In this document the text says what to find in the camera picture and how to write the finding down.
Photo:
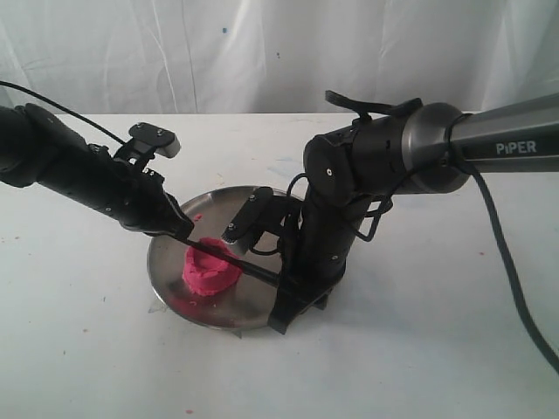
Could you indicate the round stainless steel plate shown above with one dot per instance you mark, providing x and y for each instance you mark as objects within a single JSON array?
[{"x": 243, "y": 306}]

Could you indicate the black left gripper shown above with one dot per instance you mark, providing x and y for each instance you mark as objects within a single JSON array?
[{"x": 136, "y": 200}]

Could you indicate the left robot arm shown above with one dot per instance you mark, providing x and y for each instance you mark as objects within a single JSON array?
[{"x": 37, "y": 147}]

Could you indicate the white plastic backdrop sheet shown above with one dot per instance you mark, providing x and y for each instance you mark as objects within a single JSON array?
[{"x": 278, "y": 56}]

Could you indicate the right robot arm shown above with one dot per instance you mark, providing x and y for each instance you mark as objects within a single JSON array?
[{"x": 410, "y": 148}]

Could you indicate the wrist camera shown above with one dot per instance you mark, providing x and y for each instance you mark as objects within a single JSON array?
[
  {"x": 262, "y": 212},
  {"x": 146, "y": 141}
]

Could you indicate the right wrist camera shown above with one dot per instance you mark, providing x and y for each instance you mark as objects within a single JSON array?
[{"x": 262, "y": 212}]

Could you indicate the pink clay lump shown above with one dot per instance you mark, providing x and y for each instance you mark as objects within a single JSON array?
[{"x": 206, "y": 275}]

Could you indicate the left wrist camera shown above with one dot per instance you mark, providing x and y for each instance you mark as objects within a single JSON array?
[{"x": 146, "y": 141}]

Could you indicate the clear tape piece left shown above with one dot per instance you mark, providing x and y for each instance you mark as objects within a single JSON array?
[{"x": 157, "y": 306}]

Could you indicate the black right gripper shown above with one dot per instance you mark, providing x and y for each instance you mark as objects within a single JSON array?
[{"x": 314, "y": 246}]

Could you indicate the black kitchen knife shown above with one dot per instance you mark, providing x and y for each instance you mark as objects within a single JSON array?
[{"x": 218, "y": 249}]

